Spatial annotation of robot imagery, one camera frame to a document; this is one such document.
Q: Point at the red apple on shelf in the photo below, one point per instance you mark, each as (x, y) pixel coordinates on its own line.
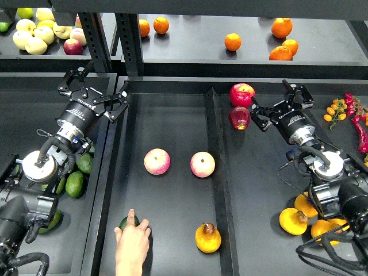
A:
(73, 47)

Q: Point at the orange front right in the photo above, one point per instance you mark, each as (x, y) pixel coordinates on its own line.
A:
(281, 53)

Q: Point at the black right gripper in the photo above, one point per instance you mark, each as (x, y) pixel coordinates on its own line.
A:
(291, 122)

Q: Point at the dark green avocado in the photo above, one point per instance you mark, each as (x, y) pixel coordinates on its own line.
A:
(123, 222)

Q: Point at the bright red apple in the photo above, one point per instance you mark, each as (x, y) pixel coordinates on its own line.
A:
(240, 95)

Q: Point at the green lime on shelf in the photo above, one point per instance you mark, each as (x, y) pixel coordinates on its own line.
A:
(25, 12)

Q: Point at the orange small right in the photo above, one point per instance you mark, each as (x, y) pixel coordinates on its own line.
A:
(292, 45)

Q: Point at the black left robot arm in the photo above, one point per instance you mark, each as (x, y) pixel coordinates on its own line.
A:
(29, 200)

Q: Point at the black tray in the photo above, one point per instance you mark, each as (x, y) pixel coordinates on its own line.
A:
(53, 131)
(170, 114)

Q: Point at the bare human hand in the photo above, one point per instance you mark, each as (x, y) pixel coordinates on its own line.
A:
(132, 245)

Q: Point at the dark red apple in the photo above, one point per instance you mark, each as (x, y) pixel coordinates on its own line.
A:
(239, 118)

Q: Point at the large orange top right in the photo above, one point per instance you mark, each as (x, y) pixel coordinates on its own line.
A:
(282, 27)

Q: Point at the red chili pepper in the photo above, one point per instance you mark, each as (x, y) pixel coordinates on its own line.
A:
(362, 135)

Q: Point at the pale yellow pear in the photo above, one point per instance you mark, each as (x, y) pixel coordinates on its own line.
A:
(20, 38)
(35, 46)
(45, 33)

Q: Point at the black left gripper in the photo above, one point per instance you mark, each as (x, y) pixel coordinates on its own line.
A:
(86, 106)

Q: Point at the green avocado in pile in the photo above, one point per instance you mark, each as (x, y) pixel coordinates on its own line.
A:
(75, 184)

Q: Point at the black centre tray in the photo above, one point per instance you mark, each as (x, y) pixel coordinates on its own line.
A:
(170, 114)

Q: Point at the light green avocado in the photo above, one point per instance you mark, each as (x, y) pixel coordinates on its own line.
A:
(54, 222)

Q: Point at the black left tray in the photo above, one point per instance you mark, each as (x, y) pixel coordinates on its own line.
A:
(53, 131)

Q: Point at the red cherry tomato bunch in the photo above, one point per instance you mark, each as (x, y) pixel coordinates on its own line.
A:
(355, 109)

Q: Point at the yellow pear back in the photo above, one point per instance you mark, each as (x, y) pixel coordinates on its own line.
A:
(301, 203)

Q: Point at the orange far left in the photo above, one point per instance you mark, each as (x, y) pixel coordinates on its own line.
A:
(144, 27)

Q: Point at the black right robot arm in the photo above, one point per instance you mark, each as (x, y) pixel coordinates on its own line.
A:
(337, 184)

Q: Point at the pink apple right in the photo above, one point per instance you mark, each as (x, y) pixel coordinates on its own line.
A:
(202, 164)

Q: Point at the pale yellow pear middle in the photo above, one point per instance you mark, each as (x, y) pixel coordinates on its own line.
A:
(45, 33)

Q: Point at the orange cherry tomato bunch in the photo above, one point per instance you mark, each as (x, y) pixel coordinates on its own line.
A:
(336, 112)

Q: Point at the orange centre shelf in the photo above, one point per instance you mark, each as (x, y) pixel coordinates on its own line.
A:
(232, 42)

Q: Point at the pale yellow pear left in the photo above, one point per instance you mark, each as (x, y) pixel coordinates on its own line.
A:
(20, 38)

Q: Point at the black shelf post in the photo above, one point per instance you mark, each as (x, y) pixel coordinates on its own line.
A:
(130, 39)

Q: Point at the black tray divider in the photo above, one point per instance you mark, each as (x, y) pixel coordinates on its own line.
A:
(229, 264)

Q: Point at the pink apple left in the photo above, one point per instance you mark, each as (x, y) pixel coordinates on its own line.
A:
(157, 161)

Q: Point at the pink apple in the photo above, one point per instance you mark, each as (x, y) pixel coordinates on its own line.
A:
(157, 161)
(202, 164)

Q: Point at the pale yellow pear front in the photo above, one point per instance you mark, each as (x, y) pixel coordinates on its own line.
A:
(35, 46)

